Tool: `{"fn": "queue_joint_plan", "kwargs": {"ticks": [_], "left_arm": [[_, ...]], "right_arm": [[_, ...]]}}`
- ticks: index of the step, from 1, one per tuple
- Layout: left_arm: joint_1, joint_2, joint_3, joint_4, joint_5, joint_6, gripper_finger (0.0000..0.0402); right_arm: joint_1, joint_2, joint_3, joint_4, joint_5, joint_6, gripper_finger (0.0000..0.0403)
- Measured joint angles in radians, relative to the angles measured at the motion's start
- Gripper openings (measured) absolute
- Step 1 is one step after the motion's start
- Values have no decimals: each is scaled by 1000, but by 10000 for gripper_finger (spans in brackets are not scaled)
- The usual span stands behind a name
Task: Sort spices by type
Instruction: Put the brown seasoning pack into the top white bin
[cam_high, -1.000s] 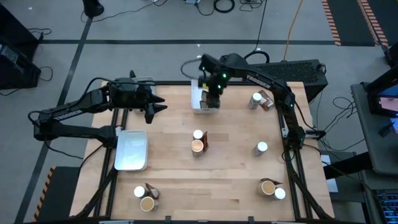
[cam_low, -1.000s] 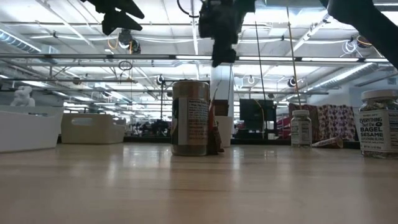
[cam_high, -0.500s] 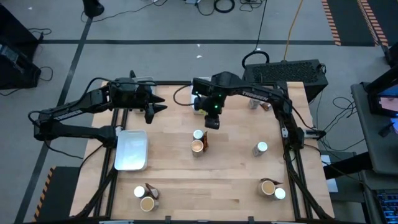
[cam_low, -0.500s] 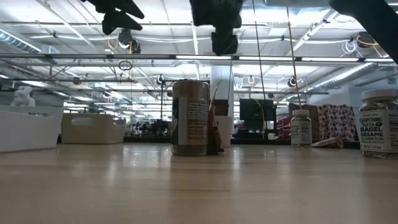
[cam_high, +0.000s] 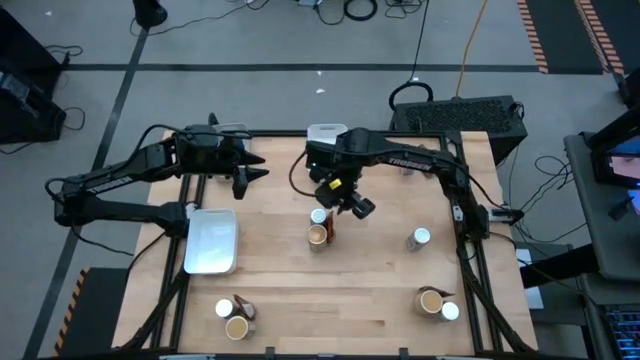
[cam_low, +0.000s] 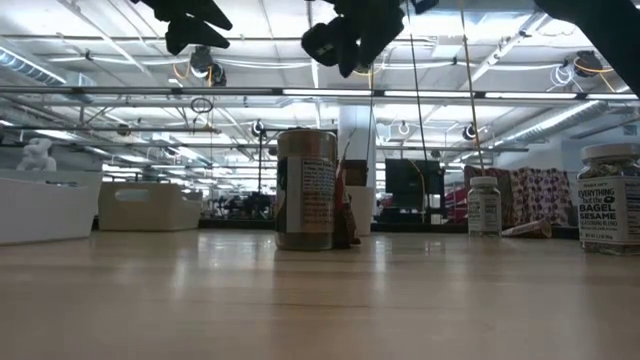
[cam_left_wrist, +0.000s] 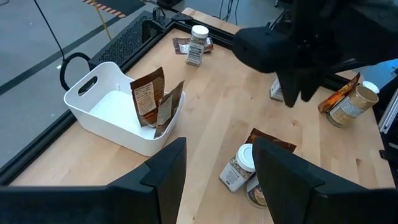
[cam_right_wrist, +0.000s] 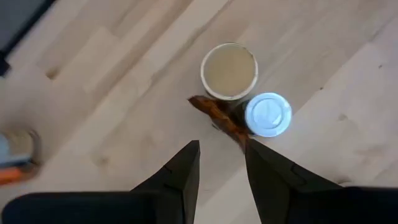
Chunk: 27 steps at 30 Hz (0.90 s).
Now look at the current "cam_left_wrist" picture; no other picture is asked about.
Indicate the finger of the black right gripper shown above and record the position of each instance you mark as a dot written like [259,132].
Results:
[310,88]
[289,90]

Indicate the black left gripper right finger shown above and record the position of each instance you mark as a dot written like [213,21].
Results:
[295,199]

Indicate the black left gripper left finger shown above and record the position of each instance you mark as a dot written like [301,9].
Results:
[140,202]

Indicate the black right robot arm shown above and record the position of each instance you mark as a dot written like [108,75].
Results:
[357,25]

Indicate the tan lidded spice jar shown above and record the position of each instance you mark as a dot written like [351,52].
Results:
[348,109]
[255,194]

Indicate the white plastic bin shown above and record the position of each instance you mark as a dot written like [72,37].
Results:
[105,130]

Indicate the black perforated computer case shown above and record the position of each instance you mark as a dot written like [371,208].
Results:
[124,43]

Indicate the black aluminium table frame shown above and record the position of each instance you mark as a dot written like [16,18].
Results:
[31,152]

